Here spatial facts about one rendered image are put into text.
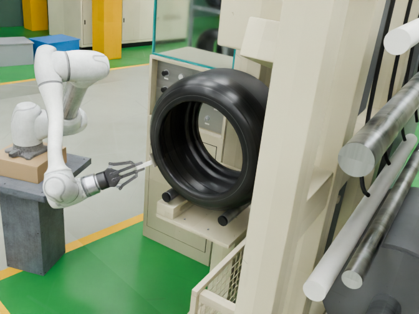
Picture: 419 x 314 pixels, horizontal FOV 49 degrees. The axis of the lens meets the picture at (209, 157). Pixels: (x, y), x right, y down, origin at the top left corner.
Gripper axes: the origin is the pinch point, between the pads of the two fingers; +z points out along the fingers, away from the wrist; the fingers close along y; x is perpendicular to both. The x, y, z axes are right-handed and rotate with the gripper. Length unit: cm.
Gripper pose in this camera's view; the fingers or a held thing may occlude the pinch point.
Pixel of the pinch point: (144, 164)
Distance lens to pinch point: 196.2
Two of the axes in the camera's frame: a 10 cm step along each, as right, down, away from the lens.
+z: 9.3, -3.5, 0.9
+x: 1.4, 1.0, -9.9
